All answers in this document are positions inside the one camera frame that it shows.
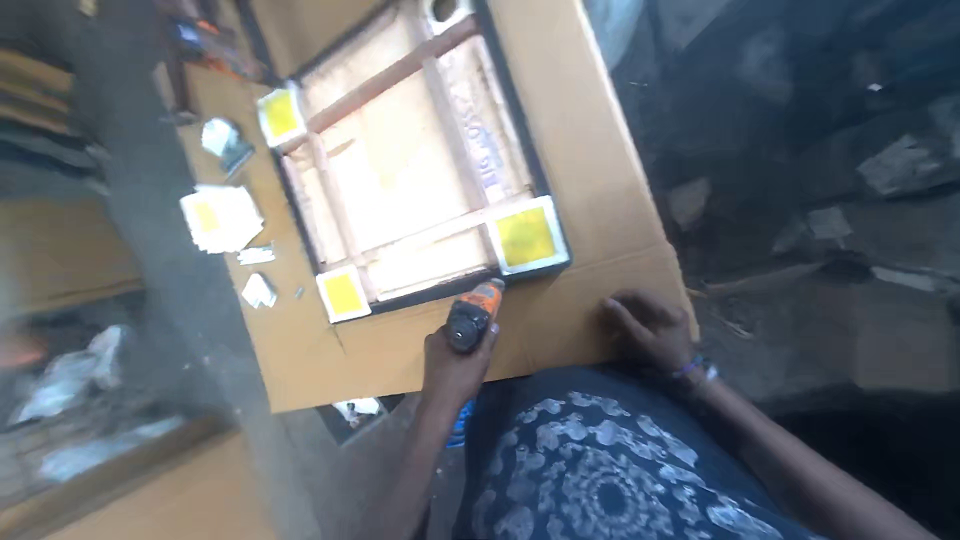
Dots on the person's left hand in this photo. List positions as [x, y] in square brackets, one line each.
[451, 373]

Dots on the person's right hand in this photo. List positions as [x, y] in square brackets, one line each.
[664, 334]

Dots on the person's right fingers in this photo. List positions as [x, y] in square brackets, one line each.
[656, 303]

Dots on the person's left thumb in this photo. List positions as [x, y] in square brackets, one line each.
[489, 340]

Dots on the person's right thumb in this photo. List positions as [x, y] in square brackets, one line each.
[630, 321]

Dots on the person's left fingers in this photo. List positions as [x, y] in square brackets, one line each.
[435, 341]

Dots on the orange and black power drill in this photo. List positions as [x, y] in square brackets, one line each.
[470, 319]

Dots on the person's right forearm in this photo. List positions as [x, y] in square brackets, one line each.
[795, 454]

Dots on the person's left forearm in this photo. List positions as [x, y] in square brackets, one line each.
[416, 457]

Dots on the blue object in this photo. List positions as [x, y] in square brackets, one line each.
[459, 426]

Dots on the large brown cardboard sheet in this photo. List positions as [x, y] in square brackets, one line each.
[600, 225]

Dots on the yellow square with white border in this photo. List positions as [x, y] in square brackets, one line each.
[281, 114]
[343, 293]
[526, 235]

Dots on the dark tray with white scraps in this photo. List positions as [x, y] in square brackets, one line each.
[348, 423]

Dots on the person's body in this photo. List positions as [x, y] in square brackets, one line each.
[600, 465]

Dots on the white folded scrap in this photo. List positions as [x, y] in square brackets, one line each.
[259, 292]

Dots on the small white strips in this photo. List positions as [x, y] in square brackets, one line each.
[256, 255]

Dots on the stack of white yellow-printed cards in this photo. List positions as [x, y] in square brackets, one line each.
[229, 217]

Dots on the grey-teal small packet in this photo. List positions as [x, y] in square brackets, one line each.
[237, 158]

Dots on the crumpled whitish plastic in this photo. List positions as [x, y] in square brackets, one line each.
[900, 166]

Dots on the light brown board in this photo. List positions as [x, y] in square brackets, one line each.
[165, 491]

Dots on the white square with dark circle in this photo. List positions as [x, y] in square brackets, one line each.
[458, 21]

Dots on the dark brown bar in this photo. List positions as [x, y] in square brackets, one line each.
[174, 91]

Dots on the clear plastic bag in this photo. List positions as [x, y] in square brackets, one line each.
[71, 379]

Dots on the dark object with orange part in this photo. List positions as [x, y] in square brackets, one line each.
[214, 46]

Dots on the brown cardboard box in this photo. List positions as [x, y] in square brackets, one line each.
[67, 251]

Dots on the stack of cardboard boards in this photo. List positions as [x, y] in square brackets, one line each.
[37, 112]

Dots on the wooden frame with black edges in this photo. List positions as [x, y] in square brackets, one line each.
[397, 157]

